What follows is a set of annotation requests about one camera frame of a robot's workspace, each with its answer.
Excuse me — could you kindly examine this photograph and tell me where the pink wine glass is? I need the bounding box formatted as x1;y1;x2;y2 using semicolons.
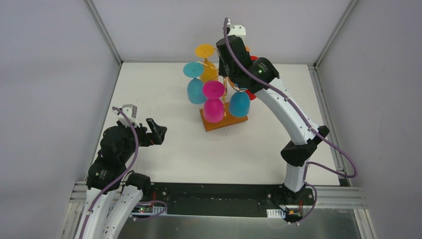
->
203;81;225;123

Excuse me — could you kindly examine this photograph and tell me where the gold rack with wooden base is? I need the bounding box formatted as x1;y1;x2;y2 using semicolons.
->
200;76;248;131

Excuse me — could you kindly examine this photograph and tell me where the blue wine glass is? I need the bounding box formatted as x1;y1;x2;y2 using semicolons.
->
228;91;250;118

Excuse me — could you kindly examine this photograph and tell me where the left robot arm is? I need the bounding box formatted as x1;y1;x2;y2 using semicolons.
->
75;118;167;239

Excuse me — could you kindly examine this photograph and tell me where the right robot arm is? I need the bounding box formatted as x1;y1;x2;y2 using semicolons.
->
216;35;329;204

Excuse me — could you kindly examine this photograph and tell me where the teal wine glass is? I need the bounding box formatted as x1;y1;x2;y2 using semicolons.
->
183;62;207;105

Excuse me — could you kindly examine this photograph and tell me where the yellow wine glass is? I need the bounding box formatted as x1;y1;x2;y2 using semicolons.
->
195;44;218;83

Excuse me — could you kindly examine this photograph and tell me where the red wine glass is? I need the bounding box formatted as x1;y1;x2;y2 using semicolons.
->
246;55;258;101

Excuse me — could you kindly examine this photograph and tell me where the orange wine glass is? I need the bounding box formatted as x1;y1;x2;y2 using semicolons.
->
228;46;250;91

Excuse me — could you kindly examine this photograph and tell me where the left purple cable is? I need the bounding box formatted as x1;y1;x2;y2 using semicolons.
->
77;106;167;239

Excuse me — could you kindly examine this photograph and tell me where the purple cable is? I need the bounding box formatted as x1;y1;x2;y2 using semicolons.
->
77;106;167;239
223;17;358;225

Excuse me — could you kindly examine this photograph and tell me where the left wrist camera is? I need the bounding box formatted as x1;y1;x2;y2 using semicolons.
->
112;104;140;128

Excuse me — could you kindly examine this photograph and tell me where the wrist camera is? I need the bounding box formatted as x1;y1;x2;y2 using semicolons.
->
112;104;140;128
227;24;246;40

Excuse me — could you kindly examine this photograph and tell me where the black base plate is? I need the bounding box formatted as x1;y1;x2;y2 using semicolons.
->
141;182;314;218

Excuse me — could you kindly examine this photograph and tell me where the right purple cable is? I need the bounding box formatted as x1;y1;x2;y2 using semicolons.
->
223;17;358;225

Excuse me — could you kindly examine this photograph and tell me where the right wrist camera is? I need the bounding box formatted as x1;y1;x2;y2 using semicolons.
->
227;24;246;40

